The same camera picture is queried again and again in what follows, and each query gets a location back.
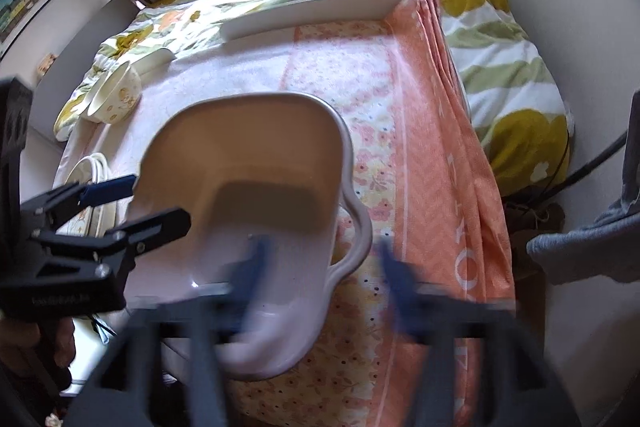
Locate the pale pink baking dish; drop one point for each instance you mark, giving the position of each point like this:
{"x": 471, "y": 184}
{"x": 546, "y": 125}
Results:
{"x": 280, "y": 147}

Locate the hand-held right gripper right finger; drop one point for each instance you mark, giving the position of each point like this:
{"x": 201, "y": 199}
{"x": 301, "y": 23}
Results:
{"x": 397, "y": 279}

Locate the small plush toy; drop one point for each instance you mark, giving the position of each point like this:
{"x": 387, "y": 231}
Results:
{"x": 47, "y": 63}

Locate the black clothes rack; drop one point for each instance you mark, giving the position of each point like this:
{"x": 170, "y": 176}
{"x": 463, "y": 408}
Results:
{"x": 595, "y": 164}

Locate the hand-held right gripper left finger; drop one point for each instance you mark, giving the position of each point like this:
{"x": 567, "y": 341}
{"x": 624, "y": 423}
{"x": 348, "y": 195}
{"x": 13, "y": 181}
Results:
{"x": 252, "y": 269}

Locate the orange floral cloth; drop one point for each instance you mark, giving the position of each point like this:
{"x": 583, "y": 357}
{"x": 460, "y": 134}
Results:
{"x": 440, "y": 132}

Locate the person's left hand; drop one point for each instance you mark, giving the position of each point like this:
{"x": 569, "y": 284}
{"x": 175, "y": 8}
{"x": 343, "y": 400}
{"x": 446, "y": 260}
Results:
{"x": 60, "y": 342}

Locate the floral striped duvet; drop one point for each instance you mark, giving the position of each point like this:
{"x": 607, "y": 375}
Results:
{"x": 500, "y": 72}

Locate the grey bed headboard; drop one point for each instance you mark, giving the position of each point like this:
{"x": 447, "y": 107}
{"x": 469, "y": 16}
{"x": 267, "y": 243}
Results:
{"x": 70, "y": 72}

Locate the grey garment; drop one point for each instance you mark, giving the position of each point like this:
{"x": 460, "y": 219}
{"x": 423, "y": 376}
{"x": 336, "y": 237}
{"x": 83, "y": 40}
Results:
{"x": 585, "y": 247}

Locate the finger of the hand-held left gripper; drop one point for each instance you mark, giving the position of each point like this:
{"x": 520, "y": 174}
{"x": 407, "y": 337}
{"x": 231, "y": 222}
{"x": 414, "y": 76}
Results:
{"x": 150, "y": 227}
{"x": 107, "y": 190}

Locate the cream printed bowl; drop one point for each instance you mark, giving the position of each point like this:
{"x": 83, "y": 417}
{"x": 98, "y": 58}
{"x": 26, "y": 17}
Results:
{"x": 125, "y": 94}

